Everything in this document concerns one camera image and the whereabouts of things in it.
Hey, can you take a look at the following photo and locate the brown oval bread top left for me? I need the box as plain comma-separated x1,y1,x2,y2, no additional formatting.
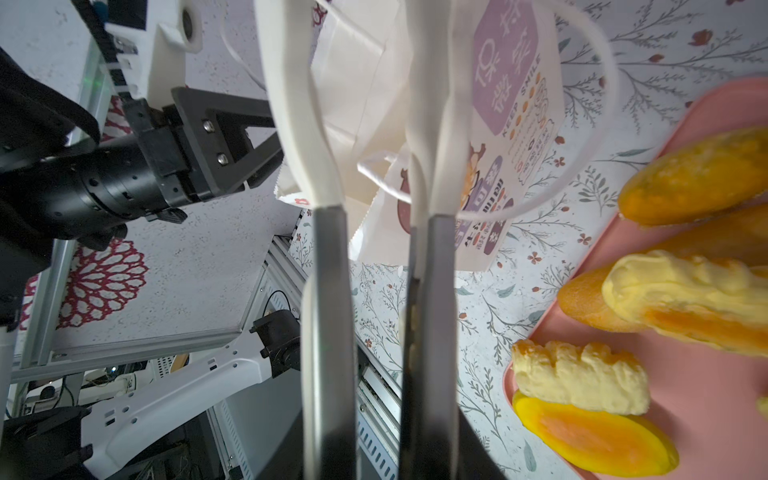
618,126,767,226

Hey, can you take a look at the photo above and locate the pale ridged fake bread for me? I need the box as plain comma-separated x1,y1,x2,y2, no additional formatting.
511,340,651,415

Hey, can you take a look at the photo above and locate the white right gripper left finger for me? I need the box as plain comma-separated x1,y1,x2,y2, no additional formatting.
254,1,357,479

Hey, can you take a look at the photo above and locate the long yellow braided bread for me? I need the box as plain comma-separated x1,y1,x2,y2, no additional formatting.
601,250,767,357

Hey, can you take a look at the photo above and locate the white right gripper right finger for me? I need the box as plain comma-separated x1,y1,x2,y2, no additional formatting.
399,1,474,479

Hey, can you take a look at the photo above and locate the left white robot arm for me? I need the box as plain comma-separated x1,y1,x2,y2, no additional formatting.
1,56,283,388

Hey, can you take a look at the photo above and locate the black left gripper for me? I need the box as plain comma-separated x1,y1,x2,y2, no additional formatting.
137,87,283,207

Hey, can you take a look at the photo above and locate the orange oval fake bread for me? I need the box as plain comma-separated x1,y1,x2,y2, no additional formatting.
512,391,680,478

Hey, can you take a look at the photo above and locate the brown bread lower left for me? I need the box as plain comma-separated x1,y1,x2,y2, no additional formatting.
557,205,767,333

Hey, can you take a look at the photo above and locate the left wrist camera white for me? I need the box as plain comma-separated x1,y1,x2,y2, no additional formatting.
105,0,203,110

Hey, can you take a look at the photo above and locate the white printed paper bag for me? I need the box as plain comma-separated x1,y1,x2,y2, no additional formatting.
218,0,619,274

